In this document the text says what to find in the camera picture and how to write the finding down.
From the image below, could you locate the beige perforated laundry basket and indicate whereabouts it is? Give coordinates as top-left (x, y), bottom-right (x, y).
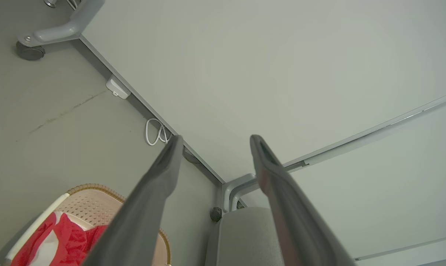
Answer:
top-left (1, 184), bottom-right (171, 266)

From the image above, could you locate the red cloth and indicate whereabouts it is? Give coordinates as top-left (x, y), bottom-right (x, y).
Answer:
top-left (10, 211), bottom-right (109, 266)

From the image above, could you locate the white power adapter box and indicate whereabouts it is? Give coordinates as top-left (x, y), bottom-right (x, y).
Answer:
top-left (105, 75), bottom-right (132, 100)

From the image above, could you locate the white looped cable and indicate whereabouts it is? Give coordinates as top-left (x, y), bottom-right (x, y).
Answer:
top-left (145, 117), bottom-right (172, 146)

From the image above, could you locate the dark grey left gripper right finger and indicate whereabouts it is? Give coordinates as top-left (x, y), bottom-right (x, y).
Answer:
top-left (249, 134), bottom-right (357, 266)

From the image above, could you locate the grey fabric sofa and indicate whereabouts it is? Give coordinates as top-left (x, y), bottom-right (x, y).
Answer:
top-left (204, 206), bottom-right (286, 266)

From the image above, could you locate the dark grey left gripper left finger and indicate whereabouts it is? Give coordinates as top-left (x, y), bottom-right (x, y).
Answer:
top-left (82, 134), bottom-right (184, 266)

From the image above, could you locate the grey partition foot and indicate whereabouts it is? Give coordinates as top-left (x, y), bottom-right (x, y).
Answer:
top-left (222, 173), bottom-right (258, 213)
top-left (17, 0), bottom-right (105, 48)

